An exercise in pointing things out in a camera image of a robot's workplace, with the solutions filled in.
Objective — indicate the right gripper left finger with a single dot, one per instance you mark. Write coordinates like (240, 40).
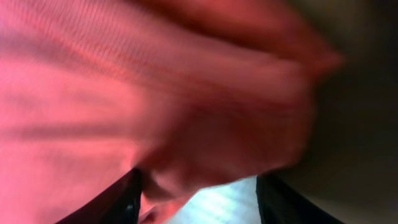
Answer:
(118, 204)

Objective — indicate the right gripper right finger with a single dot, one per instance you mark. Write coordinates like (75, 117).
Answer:
(280, 204)

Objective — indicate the red printed t-shirt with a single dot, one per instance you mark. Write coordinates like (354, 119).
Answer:
(191, 93)

